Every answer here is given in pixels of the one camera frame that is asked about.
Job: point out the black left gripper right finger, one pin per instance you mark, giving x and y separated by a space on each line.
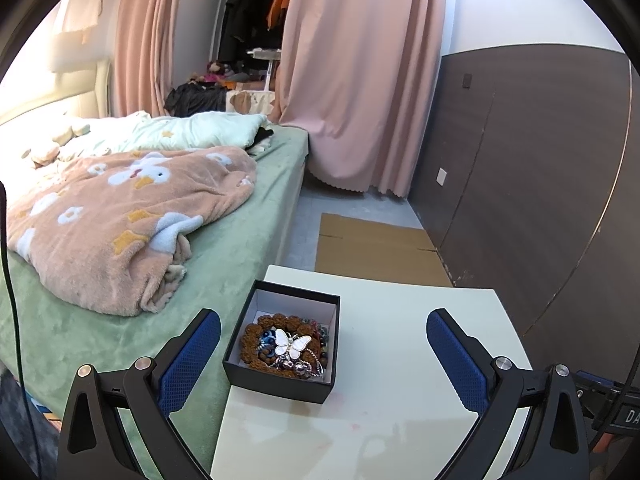
553 442

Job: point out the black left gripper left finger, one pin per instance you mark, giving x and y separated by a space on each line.
94 443

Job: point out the white butterfly brooch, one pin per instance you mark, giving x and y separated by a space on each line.
289 346

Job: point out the black jewelry box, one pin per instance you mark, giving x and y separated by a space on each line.
250 362

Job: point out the pink duck pattern blanket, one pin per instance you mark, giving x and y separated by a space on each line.
110 234

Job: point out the bed with green sheet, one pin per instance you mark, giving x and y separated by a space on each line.
46 339

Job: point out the flattened brown cardboard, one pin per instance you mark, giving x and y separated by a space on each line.
378 251

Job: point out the light green quilt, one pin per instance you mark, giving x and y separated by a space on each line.
67 138

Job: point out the pile of dark clothes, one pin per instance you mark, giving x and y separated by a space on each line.
195 97

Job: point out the pink curtain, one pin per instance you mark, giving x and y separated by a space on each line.
359 77
144 55

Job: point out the white drying rack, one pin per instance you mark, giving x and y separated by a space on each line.
272 56

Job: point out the white wall socket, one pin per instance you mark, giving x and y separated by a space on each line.
441 176

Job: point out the dark wall switch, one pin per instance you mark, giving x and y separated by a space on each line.
466 81

